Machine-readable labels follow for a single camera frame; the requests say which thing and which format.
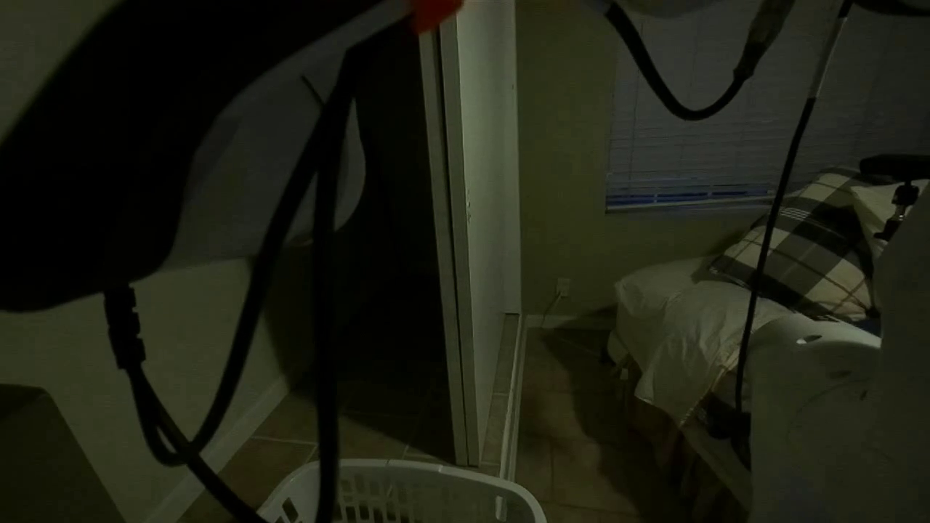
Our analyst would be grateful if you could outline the bed with white sheet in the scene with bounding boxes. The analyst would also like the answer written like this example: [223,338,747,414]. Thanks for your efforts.
[606,256,884,430]

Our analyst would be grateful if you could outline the white plastic laundry basket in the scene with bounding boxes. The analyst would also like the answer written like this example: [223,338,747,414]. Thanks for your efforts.
[255,456,550,523]

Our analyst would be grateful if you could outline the plaid black white pillow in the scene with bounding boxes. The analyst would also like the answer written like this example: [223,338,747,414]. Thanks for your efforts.
[695,173,884,330]

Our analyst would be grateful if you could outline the plain white pillow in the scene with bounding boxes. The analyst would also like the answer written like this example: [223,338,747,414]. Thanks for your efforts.
[850,179,917,256]

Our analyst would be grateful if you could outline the white door frame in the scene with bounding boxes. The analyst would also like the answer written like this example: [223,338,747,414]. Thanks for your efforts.
[414,0,529,479]

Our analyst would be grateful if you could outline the thick black cable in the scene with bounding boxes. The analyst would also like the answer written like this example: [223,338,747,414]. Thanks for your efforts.
[304,48,362,523]
[102,142,332,523]

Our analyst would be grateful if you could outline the orange strap on arm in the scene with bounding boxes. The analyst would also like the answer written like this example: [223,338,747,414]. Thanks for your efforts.
[403,0,464,36]

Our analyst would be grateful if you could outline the black cable with grey plug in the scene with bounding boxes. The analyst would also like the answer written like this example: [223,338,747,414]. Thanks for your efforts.
[602,0,798,125]

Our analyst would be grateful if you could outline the thin black cable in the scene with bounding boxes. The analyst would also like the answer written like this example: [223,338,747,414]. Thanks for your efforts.
[728,0,858,471]

